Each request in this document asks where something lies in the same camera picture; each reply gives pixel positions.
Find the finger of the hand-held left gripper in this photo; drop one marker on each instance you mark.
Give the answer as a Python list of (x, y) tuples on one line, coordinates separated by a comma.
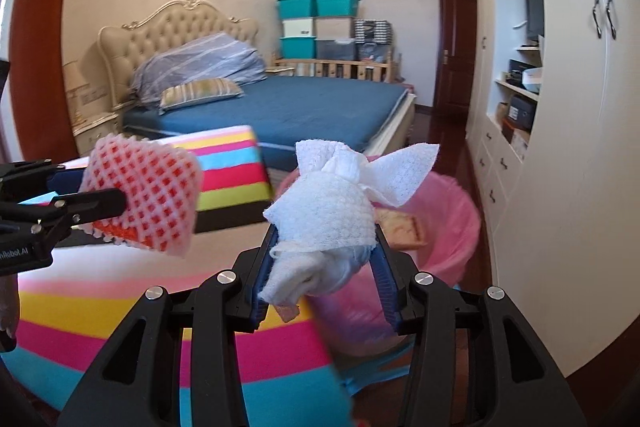
[(30, 174), (90, 204)]

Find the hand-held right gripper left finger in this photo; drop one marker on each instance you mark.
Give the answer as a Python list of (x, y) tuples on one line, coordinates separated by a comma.
[(261, 297)]

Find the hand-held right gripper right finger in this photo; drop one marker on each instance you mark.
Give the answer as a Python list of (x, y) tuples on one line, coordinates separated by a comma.
[(387, 292)]

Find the pink foam fruit net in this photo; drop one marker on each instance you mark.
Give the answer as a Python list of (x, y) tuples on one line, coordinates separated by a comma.
[(150, 187)]

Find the beige carton with red print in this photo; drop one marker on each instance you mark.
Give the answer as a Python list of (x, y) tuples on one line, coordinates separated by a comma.
[(400, 227)]

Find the blue trash bin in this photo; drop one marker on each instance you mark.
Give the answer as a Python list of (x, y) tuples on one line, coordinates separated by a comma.
[(375, 372)]

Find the white tissue wad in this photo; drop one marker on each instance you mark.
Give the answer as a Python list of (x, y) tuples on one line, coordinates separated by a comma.
[(325, 212)]

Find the person's left hand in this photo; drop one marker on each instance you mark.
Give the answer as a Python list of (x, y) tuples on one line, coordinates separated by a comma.
[(7, 307)]

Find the cream nightstand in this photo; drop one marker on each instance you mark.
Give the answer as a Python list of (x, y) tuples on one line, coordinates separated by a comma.
[(95, 129)]

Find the striped pillow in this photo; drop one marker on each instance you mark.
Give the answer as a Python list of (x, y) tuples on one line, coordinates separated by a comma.
[(200, 92)]

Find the blue-grey folded duvet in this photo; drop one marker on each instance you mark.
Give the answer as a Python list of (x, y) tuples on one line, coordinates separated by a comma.
[(200, 62)]

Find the beige tufted headboard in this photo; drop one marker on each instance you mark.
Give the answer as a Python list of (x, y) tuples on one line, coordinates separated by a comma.
[(165, 32)]

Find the bed with blue sheet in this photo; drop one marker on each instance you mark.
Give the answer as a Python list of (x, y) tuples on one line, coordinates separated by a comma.
[(310, 107)]

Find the black safe box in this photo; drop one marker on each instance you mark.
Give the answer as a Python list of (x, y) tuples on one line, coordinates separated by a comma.
[(522, 113)]

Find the white built-in wardrobe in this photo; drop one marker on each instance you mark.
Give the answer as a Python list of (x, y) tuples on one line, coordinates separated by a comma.
[(575, 157)]

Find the dark clear storage bag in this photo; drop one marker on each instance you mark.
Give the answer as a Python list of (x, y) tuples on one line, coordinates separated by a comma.
[(372, 52)]

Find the grey translucent storage box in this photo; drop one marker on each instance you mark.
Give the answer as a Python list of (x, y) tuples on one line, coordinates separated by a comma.
[(336, 49)]

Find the teal storage box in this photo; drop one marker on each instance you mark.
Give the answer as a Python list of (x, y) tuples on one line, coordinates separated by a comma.
[(337, 5), (296, 7), (297, 47)]

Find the dark wooden door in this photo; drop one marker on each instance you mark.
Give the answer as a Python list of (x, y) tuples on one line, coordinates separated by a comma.
[(455, 47)]

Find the white shelf device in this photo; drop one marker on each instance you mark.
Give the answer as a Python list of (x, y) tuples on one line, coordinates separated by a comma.
[(532, 79)]

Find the black shelf box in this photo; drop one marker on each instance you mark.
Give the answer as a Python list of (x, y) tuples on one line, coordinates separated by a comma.
[(516, 68)]

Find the checkered storage bag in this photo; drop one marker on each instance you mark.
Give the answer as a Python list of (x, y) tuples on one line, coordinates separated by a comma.
[(372, 30)]

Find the beige translucent storage box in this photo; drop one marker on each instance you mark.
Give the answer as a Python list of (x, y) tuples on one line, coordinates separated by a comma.
[(334, 28)]

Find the white storage box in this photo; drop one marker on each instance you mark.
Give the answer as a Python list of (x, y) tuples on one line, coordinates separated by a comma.
[(298, 28)]

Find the black television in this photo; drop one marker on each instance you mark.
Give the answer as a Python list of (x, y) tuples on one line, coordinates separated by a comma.
[(535, 7)]

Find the wall switch panel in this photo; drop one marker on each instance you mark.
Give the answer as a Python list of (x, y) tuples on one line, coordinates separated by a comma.
[(93, 96)]

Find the brown wooden door frame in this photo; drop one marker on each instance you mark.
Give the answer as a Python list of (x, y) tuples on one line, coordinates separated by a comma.
[(40, 57)]

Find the wooden crib rail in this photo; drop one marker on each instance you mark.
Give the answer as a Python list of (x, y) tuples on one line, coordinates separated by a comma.
[(330, 68)]

